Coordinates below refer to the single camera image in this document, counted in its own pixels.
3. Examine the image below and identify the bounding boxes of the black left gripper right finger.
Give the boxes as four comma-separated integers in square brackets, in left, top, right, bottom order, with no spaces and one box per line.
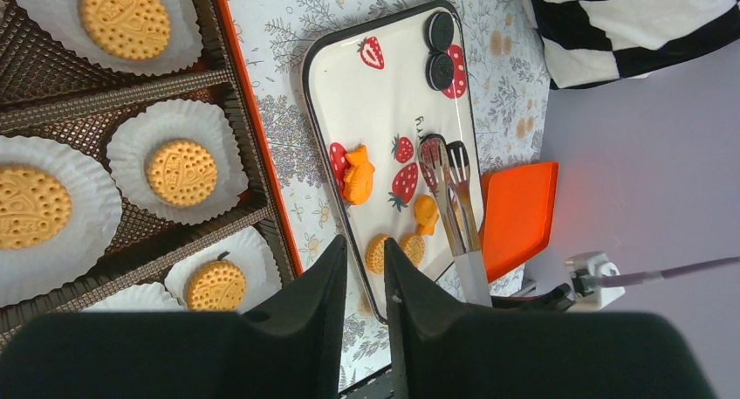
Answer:
[384,239,715,398]

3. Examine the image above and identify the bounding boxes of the orange cookie tin box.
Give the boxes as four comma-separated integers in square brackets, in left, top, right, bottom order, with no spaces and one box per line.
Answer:
[1,0,298,346]

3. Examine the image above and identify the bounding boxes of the orange swirl cookie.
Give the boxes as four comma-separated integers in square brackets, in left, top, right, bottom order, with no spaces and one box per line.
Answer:
[342,145,375,205]
[414,195,440,236]

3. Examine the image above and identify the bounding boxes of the white strawberry tray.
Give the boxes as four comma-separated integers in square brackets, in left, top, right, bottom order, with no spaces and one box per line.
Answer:
[302,0,483,321]

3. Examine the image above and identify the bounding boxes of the orange tin lid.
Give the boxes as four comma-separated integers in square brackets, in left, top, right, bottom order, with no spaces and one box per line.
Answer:
[479,162,559,283]

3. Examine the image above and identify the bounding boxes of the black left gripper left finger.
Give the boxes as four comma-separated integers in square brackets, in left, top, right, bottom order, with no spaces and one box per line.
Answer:
[1,236,347,398]

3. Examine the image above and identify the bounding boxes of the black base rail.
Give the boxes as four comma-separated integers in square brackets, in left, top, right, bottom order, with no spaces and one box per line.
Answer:
[339,365,394,399]

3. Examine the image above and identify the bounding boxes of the checkered black white pillow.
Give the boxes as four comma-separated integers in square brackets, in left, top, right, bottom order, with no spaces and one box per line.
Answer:
[522,0,739,89]

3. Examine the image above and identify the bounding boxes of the black sandwich cookie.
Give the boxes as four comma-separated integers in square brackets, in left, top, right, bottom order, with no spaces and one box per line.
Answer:
[427,52,455,92]
[425,11,455,52]

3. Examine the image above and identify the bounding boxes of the round tan biscuit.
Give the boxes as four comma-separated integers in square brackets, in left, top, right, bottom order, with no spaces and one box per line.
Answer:
[1,165,72,250]
[400,233,426,268]
[79,0,171,61]
[146,140,218,207]
[365,234,390,275]
[184,260,247,312]

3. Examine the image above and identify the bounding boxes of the metal serving tongs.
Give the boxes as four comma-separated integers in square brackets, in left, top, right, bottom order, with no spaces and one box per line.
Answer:
[419,134,492,307]

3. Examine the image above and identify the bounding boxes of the white paper cupcake liner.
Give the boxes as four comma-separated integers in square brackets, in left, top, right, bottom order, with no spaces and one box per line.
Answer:
[106,100,249,224]
[1,136,123,306]
[164,226,282,313]
[15,0,203,76]
[83,282,185,313]

